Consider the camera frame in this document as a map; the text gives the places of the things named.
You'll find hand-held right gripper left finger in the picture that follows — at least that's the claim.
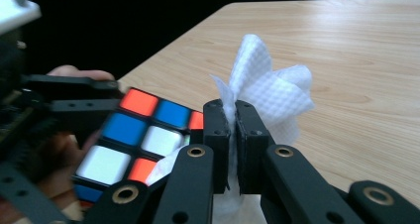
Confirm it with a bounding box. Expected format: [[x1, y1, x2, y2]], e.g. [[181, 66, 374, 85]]
[[201, 98, 232, 196]]

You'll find white wet wipe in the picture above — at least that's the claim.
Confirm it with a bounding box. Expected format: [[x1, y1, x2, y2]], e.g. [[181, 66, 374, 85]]
[[145, 34, 316, 224]]

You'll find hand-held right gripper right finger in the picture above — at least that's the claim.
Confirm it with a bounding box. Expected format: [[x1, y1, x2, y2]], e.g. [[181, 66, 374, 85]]
[[234, 99, 276, 196]]

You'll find multicoloured puzzle cube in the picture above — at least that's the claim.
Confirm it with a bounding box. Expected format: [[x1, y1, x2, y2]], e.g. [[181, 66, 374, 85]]
[[71, 86, 206, 212]]

